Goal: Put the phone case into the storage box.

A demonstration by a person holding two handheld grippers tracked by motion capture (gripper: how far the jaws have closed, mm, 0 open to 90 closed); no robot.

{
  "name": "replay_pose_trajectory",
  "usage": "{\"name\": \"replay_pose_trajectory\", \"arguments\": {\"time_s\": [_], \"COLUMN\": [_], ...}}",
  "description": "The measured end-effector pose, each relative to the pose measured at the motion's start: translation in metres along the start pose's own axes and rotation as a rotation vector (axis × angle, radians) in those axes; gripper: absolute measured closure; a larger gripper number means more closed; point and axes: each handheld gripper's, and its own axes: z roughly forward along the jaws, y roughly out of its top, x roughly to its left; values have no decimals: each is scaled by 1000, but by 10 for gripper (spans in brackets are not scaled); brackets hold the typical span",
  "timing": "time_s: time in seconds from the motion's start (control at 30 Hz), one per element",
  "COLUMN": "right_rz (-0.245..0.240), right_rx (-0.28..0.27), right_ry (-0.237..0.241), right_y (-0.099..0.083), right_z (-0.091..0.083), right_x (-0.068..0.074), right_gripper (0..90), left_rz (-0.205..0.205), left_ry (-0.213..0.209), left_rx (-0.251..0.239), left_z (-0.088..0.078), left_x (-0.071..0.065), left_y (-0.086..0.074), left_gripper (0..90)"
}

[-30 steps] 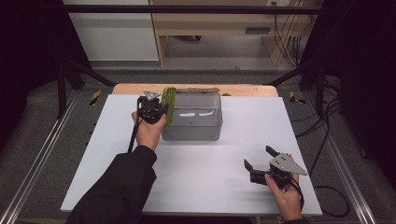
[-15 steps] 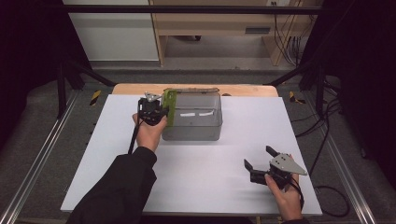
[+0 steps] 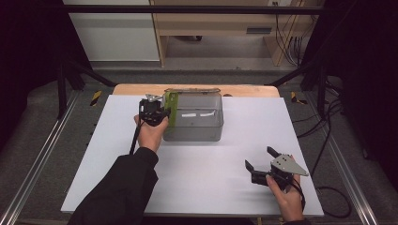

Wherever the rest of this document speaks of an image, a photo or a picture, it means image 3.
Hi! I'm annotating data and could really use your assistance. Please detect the black cables under desk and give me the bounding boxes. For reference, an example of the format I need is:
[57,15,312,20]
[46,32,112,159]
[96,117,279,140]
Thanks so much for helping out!
[274,1,306,68]

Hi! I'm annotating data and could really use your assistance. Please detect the person's right hand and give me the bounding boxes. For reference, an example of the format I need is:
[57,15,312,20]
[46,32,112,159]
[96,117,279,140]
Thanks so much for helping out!
[266,173,306,223]

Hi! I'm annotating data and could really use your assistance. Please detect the looped black floor cable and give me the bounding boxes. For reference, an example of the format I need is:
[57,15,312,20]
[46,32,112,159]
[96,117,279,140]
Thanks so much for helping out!
[314,186,353,219]

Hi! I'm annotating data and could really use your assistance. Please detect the wooden desk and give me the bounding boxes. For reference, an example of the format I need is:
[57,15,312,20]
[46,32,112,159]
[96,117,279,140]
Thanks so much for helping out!
[149,0,317,68]

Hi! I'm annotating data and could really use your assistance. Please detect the white cabinet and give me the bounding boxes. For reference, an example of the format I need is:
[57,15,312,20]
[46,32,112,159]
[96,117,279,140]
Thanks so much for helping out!
[62,0,161,62]

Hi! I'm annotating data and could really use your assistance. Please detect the dark curtain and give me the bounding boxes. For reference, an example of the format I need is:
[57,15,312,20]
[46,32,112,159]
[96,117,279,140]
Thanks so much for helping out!
[303,0,398,201]
[0,0,92,148]

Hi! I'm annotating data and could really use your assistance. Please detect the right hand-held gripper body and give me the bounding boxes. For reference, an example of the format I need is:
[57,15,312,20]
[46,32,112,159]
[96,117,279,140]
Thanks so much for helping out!
[251,153,310,191]

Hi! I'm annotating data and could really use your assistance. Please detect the black metal crossbar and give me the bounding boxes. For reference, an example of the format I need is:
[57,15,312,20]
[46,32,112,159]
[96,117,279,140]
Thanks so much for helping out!
[62,4,327,15]

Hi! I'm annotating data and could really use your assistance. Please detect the green phone case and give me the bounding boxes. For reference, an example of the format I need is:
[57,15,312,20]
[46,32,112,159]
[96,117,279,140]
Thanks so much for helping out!
[163,89,180,128]

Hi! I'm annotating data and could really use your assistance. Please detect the grey transparent plastic box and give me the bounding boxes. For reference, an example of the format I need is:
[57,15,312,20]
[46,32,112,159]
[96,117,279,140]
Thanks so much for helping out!
[161,87,224,143]

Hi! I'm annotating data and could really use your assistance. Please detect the black floor cables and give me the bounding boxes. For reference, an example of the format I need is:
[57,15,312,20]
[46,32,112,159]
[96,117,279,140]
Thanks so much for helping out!
[292,78,344,170]

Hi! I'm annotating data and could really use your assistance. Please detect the person's left hand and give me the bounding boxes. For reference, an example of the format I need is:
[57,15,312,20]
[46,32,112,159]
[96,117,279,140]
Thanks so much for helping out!
[133,113,170,154]

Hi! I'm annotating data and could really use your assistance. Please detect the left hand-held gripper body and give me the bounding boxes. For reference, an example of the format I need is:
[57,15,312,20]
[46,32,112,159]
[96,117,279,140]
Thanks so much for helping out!
[138,93,173,128]

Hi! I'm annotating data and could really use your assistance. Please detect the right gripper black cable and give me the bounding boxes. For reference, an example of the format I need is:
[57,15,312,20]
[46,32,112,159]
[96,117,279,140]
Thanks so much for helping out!
[289,177,307,211]

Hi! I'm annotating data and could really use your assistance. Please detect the black metal frame strut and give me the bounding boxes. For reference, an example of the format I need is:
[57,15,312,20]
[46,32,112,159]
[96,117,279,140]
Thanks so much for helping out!
[266,59,328,118]
[57,59,116,120]

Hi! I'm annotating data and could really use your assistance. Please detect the aluminium floor rail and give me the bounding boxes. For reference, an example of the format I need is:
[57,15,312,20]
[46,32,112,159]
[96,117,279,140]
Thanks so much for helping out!
[0,90,81,225]
[304,93,379,225]

